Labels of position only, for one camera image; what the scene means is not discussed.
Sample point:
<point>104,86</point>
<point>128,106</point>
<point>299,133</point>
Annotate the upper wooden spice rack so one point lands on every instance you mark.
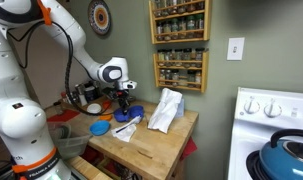
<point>173,21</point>

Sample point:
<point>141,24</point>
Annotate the large white crumpled bag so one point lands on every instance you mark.
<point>171,105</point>

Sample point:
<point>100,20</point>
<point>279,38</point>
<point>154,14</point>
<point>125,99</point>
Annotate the white stove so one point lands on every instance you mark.
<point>258,115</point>

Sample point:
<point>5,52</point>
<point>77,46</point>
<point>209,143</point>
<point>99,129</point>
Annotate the orange small lid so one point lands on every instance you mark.
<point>106,117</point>

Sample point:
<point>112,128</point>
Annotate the small white crumpled napkin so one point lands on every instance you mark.
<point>125,132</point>

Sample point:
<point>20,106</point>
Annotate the orange small cup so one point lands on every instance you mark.
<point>106,104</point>

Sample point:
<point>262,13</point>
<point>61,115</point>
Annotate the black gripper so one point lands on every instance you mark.
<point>121,96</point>

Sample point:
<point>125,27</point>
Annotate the wooden spice rack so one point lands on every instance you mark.
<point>173,21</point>
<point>181,68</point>

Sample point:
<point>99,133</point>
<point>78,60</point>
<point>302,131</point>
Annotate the light blue bowl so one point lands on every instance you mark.
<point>99,128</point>

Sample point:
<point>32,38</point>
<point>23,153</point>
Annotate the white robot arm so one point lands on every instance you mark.
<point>23,122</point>

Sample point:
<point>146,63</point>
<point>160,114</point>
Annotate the red silicone mat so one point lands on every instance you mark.
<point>66,116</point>

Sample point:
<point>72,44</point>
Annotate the clear plastic bin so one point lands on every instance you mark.
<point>69,143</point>

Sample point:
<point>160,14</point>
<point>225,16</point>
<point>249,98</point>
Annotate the dark blue cup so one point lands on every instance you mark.
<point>120,116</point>
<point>136,110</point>

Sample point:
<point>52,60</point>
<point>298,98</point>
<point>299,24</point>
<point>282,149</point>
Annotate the lower wooden spice rack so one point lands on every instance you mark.
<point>181,68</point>

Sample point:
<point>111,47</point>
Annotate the blue kettle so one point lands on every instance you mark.
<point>283,159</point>

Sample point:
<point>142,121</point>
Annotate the white light switch plate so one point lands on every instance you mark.
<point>235,49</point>

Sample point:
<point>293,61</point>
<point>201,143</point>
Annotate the white round container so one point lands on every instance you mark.
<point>94,108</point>

